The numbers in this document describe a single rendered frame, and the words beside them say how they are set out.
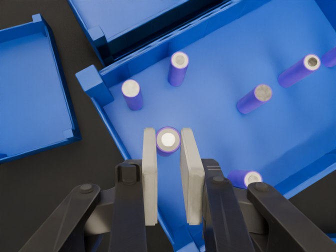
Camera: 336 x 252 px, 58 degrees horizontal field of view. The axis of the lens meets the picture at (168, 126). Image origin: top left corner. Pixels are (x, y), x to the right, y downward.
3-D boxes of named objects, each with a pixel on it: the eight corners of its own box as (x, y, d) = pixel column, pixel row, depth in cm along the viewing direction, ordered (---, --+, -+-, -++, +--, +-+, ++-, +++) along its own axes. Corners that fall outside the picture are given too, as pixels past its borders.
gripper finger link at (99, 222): (142, 236, 13) (72, 237, 13) (144, 181, 18) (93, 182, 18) (141, 205, 13) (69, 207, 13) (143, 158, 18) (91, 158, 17)
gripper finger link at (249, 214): (208, 204, 13) (278, 204, 13) (196, 157, 18) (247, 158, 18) (206, 234, 13) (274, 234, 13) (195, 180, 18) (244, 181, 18)
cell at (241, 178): (232, 189, 34) (250, 194, 28) (224, 175, 34) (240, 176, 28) (246, 181, 34) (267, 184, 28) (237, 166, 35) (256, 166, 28)
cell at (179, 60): (172, 89, 35) (176, 71, 29) (165, 76, 36) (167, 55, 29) (186, 81, 36) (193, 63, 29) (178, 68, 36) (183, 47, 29)
